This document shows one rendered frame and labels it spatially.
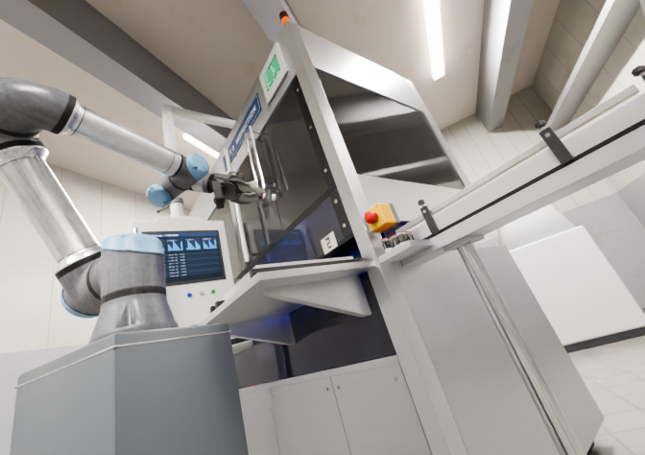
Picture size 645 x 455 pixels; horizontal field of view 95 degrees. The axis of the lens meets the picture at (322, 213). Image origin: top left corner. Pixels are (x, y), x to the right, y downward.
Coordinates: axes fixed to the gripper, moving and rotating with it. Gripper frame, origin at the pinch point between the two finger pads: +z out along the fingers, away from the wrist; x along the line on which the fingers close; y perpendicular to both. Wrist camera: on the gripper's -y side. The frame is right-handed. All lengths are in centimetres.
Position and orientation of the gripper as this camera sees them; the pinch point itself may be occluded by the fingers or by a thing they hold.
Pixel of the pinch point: (260, 196)
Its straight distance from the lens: 104.8
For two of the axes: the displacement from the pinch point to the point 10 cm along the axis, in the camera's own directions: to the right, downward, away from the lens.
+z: 9.8, 1.8, -0.6
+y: 1.5, -5.5, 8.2
